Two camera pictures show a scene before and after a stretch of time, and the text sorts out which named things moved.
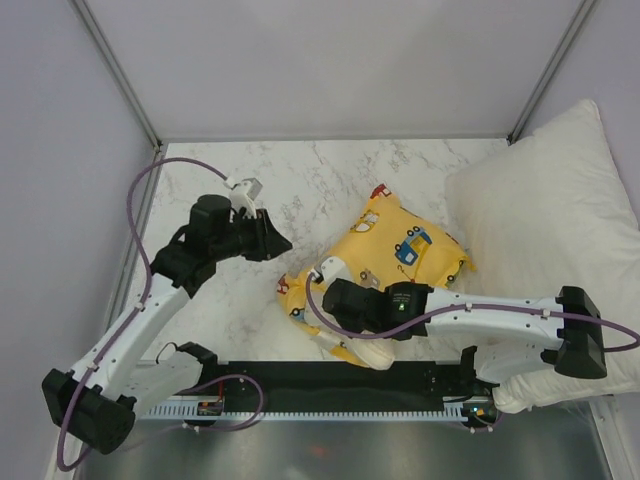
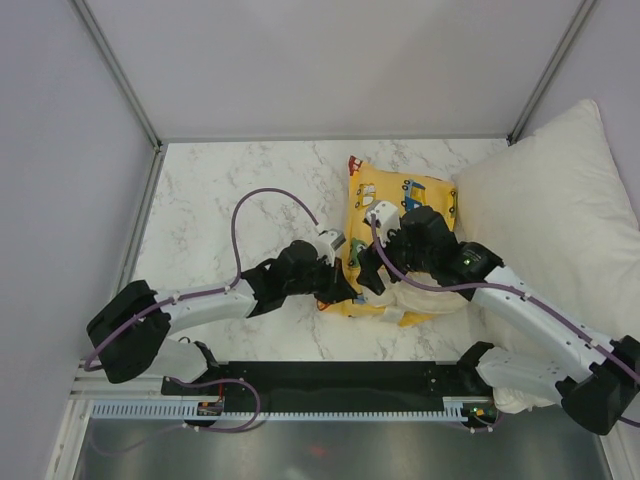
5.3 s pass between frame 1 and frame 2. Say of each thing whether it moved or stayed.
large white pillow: stayed
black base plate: stayed
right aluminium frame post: stayed
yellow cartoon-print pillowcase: moved
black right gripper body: moved
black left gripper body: moved
